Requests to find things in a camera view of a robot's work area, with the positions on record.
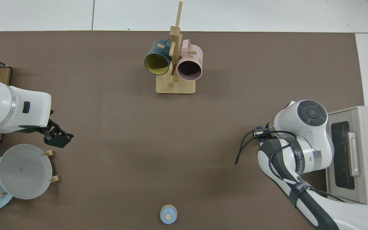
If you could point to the wooden plate rack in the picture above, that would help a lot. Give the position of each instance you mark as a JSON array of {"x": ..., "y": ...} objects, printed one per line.
[{"x": 54, "y": 179}]

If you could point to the dark teal mug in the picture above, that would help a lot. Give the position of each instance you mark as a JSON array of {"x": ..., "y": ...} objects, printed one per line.
[{"x": 153, "y": 48}]

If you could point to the grey plate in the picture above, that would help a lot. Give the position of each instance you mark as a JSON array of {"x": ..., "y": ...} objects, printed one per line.
[{"x": 24, "y": 172}]

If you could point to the brown table cloth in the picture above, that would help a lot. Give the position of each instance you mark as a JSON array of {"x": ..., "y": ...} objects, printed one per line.
[{"x": 139, "y": 134}]

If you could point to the pink mug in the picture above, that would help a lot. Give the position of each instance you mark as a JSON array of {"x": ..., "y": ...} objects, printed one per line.
[{"x": 196, "y": 54}]

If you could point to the wooden cup stand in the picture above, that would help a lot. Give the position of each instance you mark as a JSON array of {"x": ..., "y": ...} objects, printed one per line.
[{"x": 176, "y": 88}]

